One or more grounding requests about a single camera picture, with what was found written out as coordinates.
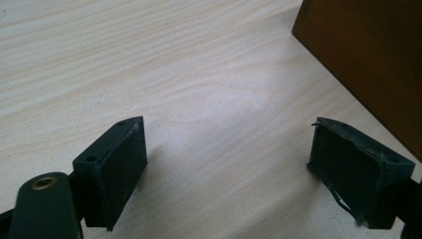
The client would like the brown wooden compartment box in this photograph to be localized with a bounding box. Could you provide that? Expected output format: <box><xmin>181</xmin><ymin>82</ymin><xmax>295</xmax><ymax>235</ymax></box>
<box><xmin>291</xmin><ymin>0</ymin><xmax>422</xmax><ymax>163</ymax></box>

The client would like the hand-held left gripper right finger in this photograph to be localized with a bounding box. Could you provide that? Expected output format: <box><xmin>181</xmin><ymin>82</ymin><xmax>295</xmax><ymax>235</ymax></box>
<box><xmin>306</xmin><ymin>117</ymin><xmax>416</xmax><ymax>230</ymax></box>

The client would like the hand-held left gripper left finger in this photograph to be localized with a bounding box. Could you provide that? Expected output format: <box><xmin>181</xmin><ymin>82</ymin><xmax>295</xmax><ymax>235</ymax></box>
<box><xmin>72</xmin><ymin>116</ymin><xmax>149</xmax><ymax>233</ymax></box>

